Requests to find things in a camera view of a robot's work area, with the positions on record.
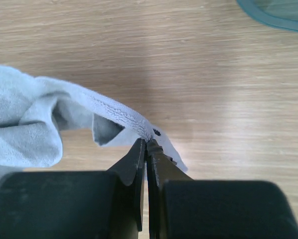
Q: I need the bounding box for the light grey panda towel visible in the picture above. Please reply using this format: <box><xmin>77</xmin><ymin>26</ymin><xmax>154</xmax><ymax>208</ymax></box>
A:
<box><xmin>0</xmin><ymin>65</ymin><xmax>187</xmax><ymax>179</ymax></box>

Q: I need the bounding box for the teal transparent plastic tub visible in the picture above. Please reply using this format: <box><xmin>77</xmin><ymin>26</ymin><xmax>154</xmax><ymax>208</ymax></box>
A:
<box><xmin>236</xmin><ymin>0</ymin><xmax>298</xmax><ymax>32</ymax></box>

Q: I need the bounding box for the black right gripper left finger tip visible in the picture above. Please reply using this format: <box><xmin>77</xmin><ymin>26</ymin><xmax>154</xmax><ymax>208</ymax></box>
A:
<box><xmin>0</xmin><ymin>139</ymin><xmax>146</xmax><ymax>239</ymax></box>

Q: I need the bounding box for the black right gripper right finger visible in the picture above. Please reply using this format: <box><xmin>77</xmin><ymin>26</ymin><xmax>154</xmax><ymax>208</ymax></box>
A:
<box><xmin>147</xmin><ymin>140</ymin><xmax>298</xmax><ymax>239</ymax></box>

